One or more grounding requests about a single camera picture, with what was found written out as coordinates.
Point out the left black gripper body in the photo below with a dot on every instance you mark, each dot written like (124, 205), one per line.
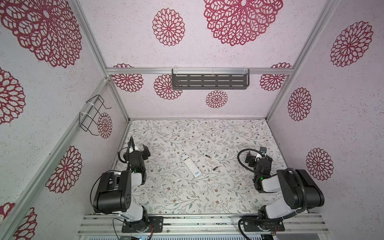
(132, 153)

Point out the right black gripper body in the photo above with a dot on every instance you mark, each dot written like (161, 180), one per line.
(252, 159)

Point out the white remote control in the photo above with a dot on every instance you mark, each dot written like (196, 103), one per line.
(190, 165)

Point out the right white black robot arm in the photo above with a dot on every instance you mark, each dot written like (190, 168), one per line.
(299, 191)

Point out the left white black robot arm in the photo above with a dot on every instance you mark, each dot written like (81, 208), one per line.
(114, 192)

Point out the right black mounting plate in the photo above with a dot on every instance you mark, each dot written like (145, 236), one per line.
(254, 224)

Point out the black mounting plate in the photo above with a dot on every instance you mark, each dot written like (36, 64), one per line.
(146, 225)
(254, 224)

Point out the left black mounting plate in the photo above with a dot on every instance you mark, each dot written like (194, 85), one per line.
(146, 225)

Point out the grey slotted metal shelf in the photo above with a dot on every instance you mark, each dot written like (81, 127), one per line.
(210, 81)

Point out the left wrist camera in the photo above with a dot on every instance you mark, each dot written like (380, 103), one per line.
(133, 144)

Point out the black wire wall rack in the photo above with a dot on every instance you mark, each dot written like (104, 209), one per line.
(96, 121)

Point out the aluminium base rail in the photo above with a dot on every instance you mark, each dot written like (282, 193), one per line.
(215, 224)

